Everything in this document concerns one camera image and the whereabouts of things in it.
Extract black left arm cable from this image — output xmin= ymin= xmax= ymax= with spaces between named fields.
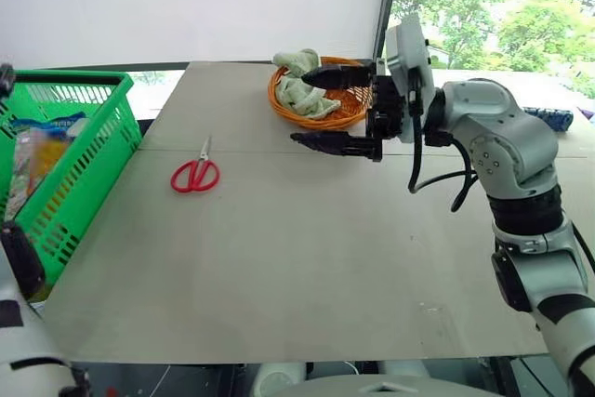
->
xmin=7 ymin=356 xmax=93 ymax=397

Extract orange woven basket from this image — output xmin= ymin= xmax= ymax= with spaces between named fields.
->
xmin=267 ymin=56 xmax=374 ymax=131

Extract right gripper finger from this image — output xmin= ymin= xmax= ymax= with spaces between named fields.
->
xmin=300 ymin=63 xmax=375 ymax=90
xmin=290 ymin=131 xmax=385 ymax=164

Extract light green towel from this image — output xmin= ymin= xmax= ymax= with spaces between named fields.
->
xmin=271 ymin=47 xmax=344 ymax=121

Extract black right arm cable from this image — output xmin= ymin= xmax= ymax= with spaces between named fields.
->
xmin=406 ymin=66 xmax=481 ymax=213

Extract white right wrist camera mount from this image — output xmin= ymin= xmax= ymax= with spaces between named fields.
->
xmin=383 ymin=12 xmax=437 ymax=145

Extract red handled scissors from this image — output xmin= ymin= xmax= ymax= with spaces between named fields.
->
xmin=169 ymin=136 xmax=221 ymax=194

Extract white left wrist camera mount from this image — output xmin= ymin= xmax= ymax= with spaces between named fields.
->
xmin=0 ymin=247 xmax=72 ymax=366

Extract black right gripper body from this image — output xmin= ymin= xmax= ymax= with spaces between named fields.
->
xmin=365 ymin=73 xmax=406 ymax=140

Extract blue patterned object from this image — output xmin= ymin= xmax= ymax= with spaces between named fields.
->
xmin=522 ymin=106 xmax=574 ymax=134

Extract black window frame post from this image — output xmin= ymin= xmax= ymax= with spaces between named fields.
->
xmin=371 ymin=0 xmax=403 ymax=64

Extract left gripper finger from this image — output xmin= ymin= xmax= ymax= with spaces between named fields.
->
xmin=0 ymin=221 xmax=47 ymax=300
xmin=0 ymin=62 xmax=16 ymax=101

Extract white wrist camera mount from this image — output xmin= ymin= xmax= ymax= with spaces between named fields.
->
xmin=383 ymin=12 xmax=437 ymax=145
xmin=0 ymin=247 xmax=72 ymax=366

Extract green plastic basket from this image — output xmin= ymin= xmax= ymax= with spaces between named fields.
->
xmin=0 ymin=69 xmax=143 ymax=292

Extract white cylinder under table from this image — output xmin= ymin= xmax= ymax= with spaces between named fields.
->
xmin=253 ymin=362 xmax=309 ymax=397
xmin=379 ymin=359 xmax=430 ymax=379

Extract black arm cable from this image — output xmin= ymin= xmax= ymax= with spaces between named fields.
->
xmin=406 ymin=66 xmax=481 ymax=213
xmin=7 ymin=356 xmax=93 ymax=397

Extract colourful snack bag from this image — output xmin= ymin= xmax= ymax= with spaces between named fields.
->
xmin=7 ymin=111 xmax=90 ymax=224

